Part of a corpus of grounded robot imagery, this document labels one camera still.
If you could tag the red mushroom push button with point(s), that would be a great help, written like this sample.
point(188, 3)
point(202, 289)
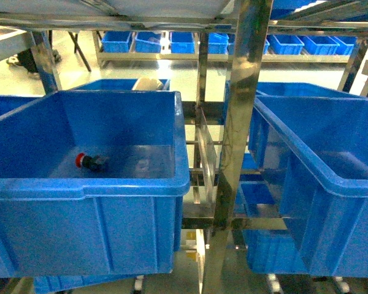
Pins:
point(94, 164)

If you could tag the large blue right shelf bin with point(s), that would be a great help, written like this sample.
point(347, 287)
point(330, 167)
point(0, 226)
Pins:
point(312, 153)

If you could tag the large blue shelf bin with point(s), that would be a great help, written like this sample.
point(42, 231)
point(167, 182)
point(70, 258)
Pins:
point(57, 219)
point(312, 153)

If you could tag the large blue left shelf bin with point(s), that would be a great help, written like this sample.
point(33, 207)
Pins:
point(57, 219)

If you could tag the white object in bin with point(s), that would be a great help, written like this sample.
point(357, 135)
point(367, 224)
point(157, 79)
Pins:
point(147, 84)

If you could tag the blue bin lower right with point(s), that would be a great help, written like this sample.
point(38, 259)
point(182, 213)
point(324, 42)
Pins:
point(272, 252)

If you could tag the blue bin behind right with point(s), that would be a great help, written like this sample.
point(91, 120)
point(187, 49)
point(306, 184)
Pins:
point(300, 88)

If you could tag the blue bin far left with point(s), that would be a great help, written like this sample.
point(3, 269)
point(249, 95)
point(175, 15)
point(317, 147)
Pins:
point(9, 103)

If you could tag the blue bin lower left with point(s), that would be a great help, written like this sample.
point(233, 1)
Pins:
point(47, 284)

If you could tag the steel shelf frame post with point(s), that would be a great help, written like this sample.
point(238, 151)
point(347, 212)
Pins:
point(251, 33)

